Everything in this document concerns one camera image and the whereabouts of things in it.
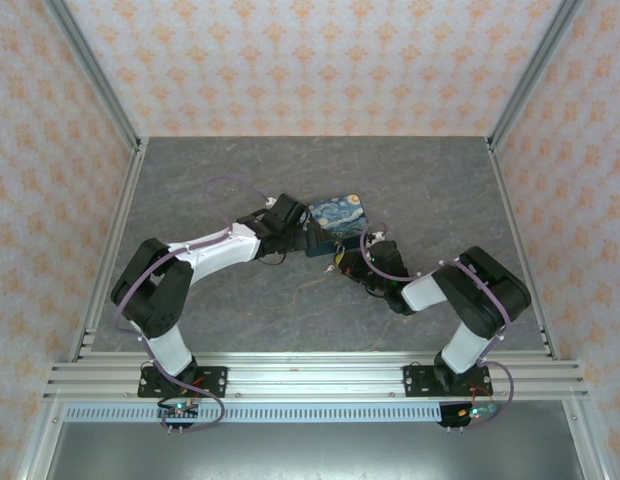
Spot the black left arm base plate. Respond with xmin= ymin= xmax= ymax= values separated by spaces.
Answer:
xmin=137 ymin=364 xmax=229 ymax=399

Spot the slotted grey cable duct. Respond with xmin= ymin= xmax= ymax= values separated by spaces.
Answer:
xmin=64 ymin=404 xmax=444 ymax=424

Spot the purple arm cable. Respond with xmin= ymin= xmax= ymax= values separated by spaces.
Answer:
xmin=112 ymin=175 xmax=274 ymax=434
xmin=358 ymin=227 xmax=516 ymax=431

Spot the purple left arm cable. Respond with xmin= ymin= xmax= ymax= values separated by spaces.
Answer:
xmin=112 ymin=175 xmax=274 ymax=434

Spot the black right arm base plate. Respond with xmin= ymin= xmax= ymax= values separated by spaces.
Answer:
xmin=403 ymin=363 xmax=494 ymax=399

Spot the aluminium table side rail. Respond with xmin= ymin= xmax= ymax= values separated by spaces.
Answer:
xmin=71 ymin=139 xmax=150 ymax=362
xmin=485 ymin=138 xmax=560 ymax=362

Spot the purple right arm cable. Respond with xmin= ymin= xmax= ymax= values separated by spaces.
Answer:
xmin=358 ymin=227 xmax=516 ymax=431

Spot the starry night print tin box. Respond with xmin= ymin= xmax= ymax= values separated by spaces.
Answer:
xmin=304 ymin=194 xmax=371 ymax=258

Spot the aluminium front frame rail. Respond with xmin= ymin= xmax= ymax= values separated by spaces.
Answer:
xmin=42 ymin=351 xmax=590 ymax=402

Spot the aluminium corner post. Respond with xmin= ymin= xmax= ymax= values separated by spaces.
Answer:
xmin=488 ymin=0 xmax=589 ymax=151
xmin=42 ymin=0 xmax=143 ymax=151

